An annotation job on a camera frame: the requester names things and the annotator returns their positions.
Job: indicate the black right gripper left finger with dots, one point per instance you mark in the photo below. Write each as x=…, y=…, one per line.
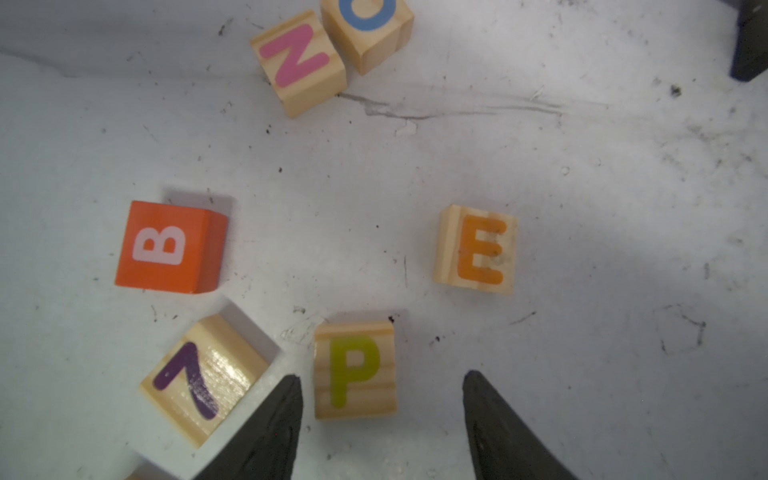
x=265, y=447

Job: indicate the wooden block blue O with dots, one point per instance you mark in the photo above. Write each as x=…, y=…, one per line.
x=368, y=31

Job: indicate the orange block white B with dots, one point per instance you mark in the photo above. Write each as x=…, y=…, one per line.
x=172, y=248

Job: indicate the wooden block purple 7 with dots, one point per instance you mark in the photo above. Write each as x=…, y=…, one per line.
x=203, y=377

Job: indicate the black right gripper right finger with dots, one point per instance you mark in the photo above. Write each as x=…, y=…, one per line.
x=501, y=445

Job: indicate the wooden block pink N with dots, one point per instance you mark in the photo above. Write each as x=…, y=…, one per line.
x=301, y=63

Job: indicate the wooden block green P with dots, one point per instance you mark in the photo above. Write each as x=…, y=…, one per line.
x=354, y=370

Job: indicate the wooden block orange E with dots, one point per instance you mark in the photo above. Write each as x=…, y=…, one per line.
x=476, y=249

